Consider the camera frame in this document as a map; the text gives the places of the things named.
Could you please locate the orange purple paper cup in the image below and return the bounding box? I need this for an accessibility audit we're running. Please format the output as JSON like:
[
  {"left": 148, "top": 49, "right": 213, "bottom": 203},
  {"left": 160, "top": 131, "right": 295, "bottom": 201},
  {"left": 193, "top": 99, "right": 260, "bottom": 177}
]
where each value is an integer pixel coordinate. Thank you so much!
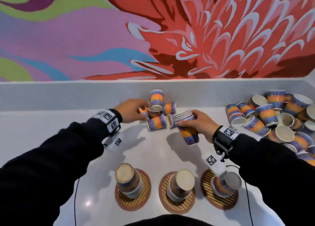
[
  {"left": 138, "top": 107, "right": 150, "bottom": 119},
  {"left": 161, "top": 102, "right": 177, "bottom": 115},
  {"left": 150, "top": 89, "right": 165, "bottom": 112},
  {"left": 147, "top": 107, "right": 161, "bottom": 118},
  {"left": 147, "top": 113, "right": 167, "bottom": 132}
]

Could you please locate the person's right hand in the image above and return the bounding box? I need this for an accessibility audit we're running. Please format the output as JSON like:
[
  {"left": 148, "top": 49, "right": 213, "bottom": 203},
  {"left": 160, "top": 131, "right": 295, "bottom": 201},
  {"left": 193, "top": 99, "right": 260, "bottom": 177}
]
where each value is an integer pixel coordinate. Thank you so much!
[{"left": 177, "top": 110, "right": 220, "bottom": 144}]

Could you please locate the white wrist camera with marker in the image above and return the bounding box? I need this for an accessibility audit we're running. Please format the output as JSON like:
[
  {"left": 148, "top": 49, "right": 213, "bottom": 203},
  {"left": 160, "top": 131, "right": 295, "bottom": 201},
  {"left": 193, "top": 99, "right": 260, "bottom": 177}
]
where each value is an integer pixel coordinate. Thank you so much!
[
  {"left": 102, "top": 132, "right": 124, "bottom": 152},
  {"left": 202, "top": 151, "right": 228, "bottom": 177}
]

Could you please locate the pile of striped cups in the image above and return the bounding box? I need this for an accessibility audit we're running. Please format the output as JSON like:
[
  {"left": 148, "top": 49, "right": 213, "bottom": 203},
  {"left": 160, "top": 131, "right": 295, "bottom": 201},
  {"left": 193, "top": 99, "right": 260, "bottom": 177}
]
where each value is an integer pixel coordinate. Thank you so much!
[{"left": 225, "top": 90, "right": 315, "bottom": 167}]

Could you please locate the person's left forearm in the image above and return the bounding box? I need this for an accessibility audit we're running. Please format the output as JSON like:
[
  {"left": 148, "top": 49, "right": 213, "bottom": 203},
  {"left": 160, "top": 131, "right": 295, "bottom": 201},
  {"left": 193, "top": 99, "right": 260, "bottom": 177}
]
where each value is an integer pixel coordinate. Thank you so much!
[{"left": 0, "top": 109, "right": 123, "bottom": 226}]

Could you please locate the thin black cable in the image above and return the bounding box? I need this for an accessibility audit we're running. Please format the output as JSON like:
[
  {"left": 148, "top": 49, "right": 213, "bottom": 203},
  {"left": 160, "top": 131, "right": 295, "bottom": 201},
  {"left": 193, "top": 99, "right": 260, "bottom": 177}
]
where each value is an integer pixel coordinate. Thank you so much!
[
  {"left": 73, "top": 178, "right": 81, "bottom": 226},
  {"left": 225, "top": 164, "right": 254, "bottom": 226}
]

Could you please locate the person's left hand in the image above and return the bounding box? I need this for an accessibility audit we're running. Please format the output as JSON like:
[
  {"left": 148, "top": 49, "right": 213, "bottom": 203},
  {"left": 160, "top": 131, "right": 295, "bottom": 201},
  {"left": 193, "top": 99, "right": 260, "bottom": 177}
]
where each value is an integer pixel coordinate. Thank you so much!
[{"left": 114, "top": 99, "right": 150, "bottom": 123}]

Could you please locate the short upturned paper cup stack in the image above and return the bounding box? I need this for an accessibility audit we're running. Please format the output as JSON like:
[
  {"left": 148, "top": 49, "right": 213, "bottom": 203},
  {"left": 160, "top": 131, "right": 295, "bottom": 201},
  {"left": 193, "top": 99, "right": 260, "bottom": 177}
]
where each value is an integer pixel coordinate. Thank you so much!
[
  {"left": 115, "top": 163, "right": 144, "bottom": 199},
  {"left": 211, "top": 171, "right": 242, "bottom": 199},
  {"left": 166, "top": 169, "right": 195, "bottom": 203}
]

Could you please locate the black wrist strap with markers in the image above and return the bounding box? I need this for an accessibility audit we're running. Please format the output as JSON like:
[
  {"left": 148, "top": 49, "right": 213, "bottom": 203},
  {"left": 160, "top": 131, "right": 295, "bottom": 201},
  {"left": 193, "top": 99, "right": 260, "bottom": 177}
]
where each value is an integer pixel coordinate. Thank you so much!
[
  {"left": 93, "top": 109, "right": 123, "bottom": 137},
  {"left": 213, "top": 125, "right": 240, "bottom": 159}
]

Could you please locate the person's right forearm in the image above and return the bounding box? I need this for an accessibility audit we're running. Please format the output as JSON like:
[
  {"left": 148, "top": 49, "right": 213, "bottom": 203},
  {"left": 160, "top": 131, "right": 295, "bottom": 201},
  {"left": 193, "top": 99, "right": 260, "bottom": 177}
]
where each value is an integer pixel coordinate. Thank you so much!
[{"left": 229, "top": 133, "right": 315, "bottom": 226}]

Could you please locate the round brown striped coaster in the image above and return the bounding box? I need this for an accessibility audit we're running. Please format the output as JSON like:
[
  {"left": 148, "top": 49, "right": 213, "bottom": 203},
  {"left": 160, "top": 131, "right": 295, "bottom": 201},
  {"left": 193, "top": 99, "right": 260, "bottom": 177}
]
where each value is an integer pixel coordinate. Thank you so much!
[
  {"left": 200, "top": 169, "right": 239, "bottom": 211},
  {"left": 114, "top": 168, "right": 152, "bottom": 212},
  {"left": 158, "top": 171, "right": 196, "bottom": 215}
]

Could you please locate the nested stack of paper cups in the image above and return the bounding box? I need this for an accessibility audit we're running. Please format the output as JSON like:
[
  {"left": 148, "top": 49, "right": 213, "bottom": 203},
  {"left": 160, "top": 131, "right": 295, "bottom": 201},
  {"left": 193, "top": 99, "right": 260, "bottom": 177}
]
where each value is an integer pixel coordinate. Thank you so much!
[{"left": 167, "top": 110, "right": 200, "bottom": 146}]

